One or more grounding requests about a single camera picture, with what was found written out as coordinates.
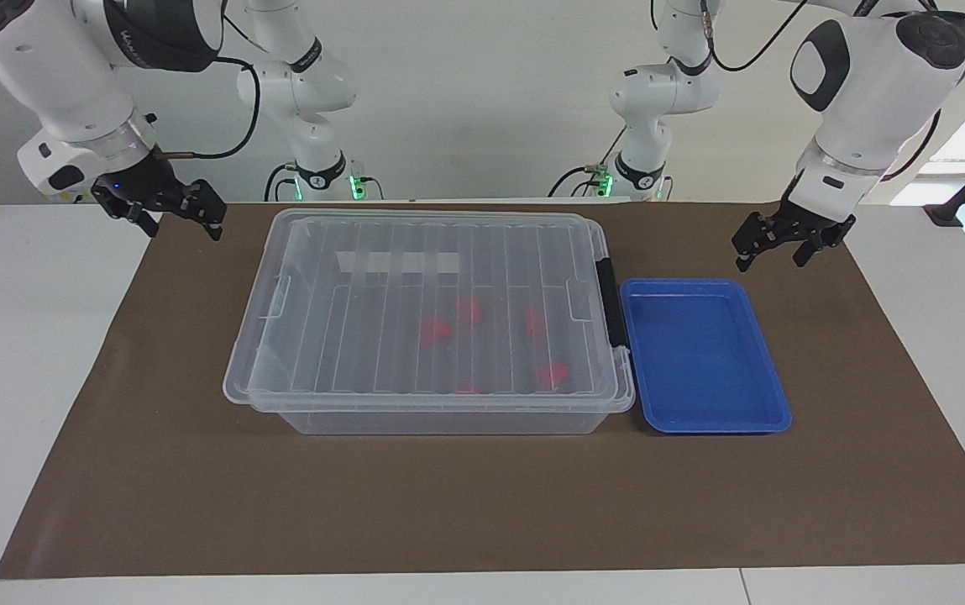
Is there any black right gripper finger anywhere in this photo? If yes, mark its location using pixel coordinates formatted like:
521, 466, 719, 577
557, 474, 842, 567
122, 205, 160, 239
191, 178, 228, 243

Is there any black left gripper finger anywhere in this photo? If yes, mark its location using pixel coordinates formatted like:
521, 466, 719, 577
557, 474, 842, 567
732, 218, 774, 272
792, 234, 826, 269

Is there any clear ribbed plastic lid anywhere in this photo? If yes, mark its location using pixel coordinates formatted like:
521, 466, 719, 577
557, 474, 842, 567
223, 208, 636, 414

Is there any blue plastic tray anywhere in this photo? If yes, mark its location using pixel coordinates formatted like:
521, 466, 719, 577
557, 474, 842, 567
619, 277, 792, 435

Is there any clear plastic storage box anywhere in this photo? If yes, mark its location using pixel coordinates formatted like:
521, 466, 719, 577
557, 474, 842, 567
226, 208, 636, 436

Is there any white tape label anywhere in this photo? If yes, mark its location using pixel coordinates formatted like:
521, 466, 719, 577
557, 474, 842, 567
339, 252, 459, 275

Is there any brown table mat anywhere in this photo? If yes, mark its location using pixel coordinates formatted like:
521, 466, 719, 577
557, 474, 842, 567
0, 202, 965, 581

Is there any black base cable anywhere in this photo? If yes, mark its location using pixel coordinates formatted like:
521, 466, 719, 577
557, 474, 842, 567
264, 162, 298, 203
548, 166, 596, 198

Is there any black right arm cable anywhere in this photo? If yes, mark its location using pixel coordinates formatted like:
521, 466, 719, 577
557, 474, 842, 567
153, 13, 263, 160

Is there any black box latch handle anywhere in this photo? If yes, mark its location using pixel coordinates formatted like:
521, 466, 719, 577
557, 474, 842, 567
595, 256, 627, 350

